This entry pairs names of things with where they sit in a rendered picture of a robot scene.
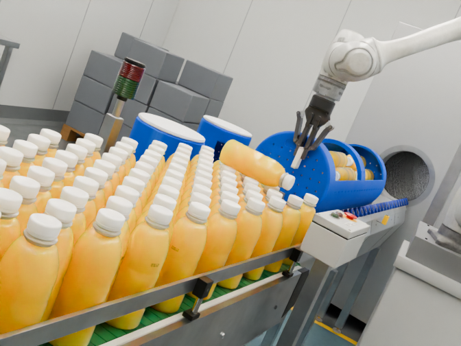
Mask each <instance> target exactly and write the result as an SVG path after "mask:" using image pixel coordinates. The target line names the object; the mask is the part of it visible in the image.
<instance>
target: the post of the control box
mask: <svg viewBox="0 0 461 346"><path fill-rule="evenodd" d="M331 269H332V267H330V266H328V265H326V264H325V263H323V262H321V261H320V260H318V259H316V260H315V262H314V265H313V266H312V268H311V270H310V272H309V275H308V277H307V279H306V281H305V284H304V286H303V288H302V290H301V292H300V294H299V296H298V298H297V300H296V303H295V305H294V307H293V309H292V312H291V314H290V316H289V318H288V320H287V323H286V324H285V327H284V328H283V331H282V333H281V335H280V337H279V340H278V342H277V344H276V346H295V345H296V343H297V341H298V339H299V337H300V334H301V332H302V330H303V328H304V326H305V324H306V322H307V319H308V318H309V315H310V313H311V311H312V309H313V307H314V305H315V303H316V300H317V298H318V296H319V294H320V292H321V290H322V287H323V286H324V283H325V281H326V280H327V277H328V275H329V273H330V271H331Z"/></svg>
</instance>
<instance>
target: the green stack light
mask: <svg viewBox="0 0 461 346"><path fill-rule="evenodd" d="M139 85H140V82H135V81H132V80H129V79H127V78H125V77H123V76H121V75H119V74H118V75H117V79H116V81H115V85H114V86H113V89H112V92H113V93H115V94H117V95H120V96H121V97H124V98H127V99H130V100H134V99H135V96H136V94H137V91H138V89H139Z"/></svg>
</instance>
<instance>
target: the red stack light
mask: <svg viewBox="0 0 461 346"><path fill-rule="evenodd" d="M144 72H145V69H144V68H140V67H138V66H135V65H132V64H130V63H129V62H126V61H125V60H123V62H122V64H121V67H120V70H119V73H118V74H119V75H121V76H123V77H125V78H127V79H129V80H132V81H135V82H141V80H142V78H143V74H144Z"/></svg>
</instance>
